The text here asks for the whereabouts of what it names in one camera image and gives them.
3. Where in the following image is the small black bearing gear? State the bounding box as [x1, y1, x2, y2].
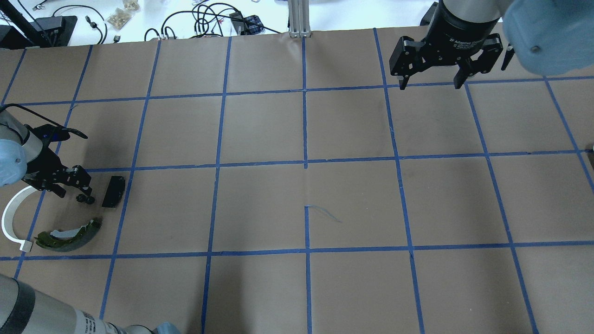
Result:
[76, 193, 96, 205]

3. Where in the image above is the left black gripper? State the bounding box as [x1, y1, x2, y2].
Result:
[22, 123, 93, 198]

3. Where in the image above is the green brake shoe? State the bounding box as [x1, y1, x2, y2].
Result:
[34, 218, 102, 252]

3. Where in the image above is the black device stand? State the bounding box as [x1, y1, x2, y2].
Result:
[0, 0, 78, 50]

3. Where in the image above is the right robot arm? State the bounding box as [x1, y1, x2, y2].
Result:
[389, 0, 594, 90]

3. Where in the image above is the aluminium frame post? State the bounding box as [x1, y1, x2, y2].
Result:
[287, 0, 311, 38]

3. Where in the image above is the bag of wooden pieces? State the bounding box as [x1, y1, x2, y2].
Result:
[105, 0, 141, 31]

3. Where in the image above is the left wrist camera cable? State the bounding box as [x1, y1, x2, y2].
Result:
[0, 103, 89, 140]

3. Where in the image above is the black brake pad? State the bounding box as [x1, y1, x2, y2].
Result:
[101, 175, 127, 208]

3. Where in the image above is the white curved plastic part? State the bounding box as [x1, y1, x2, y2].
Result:
[1, 186, 37, 252]

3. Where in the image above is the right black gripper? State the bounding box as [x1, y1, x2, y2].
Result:
[389, 0, 503, 90]

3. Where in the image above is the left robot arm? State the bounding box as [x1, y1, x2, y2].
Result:
[0, 103, 180, 334]

